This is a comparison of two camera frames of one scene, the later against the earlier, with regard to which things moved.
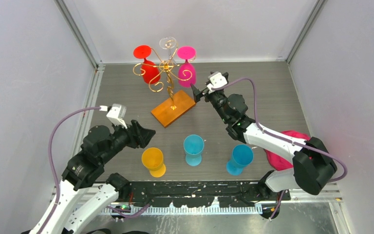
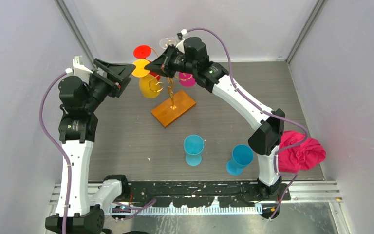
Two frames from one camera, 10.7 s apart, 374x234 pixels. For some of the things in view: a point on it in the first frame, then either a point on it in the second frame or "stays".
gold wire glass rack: x=177 y=105 stays
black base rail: x=192 y=194 stays
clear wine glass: x=168 y=43 stays
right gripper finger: x=197 y=93 to x=160 y=64
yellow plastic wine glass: x=152 y=159 to x=149 y=86
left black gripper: x=140 y=136 to x=117 y=74
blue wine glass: x=242 y=155 stays
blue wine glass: x=194 y=145 stays
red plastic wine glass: x=150 y=73 stays
